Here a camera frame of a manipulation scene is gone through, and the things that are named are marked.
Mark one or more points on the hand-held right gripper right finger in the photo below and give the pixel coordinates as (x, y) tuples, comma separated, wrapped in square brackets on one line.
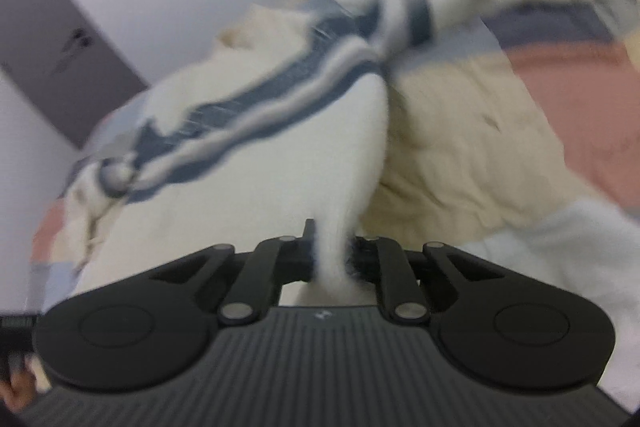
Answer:
[(365, 264)]

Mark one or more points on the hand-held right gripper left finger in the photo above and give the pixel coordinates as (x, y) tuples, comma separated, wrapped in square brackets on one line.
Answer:
[(295, 262)]

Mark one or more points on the cream sweater with blue stripes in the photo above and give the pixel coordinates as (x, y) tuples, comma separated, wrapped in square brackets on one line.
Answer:
[(250, 187)]

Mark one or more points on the person's left hand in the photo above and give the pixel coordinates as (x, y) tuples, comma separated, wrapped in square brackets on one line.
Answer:
[(17, 389)]

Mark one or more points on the patchwork bed cover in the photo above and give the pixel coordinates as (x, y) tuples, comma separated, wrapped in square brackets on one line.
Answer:
[(475, 147)]

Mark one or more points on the grey door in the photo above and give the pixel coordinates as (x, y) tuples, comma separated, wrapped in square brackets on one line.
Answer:
[(50, 57)]

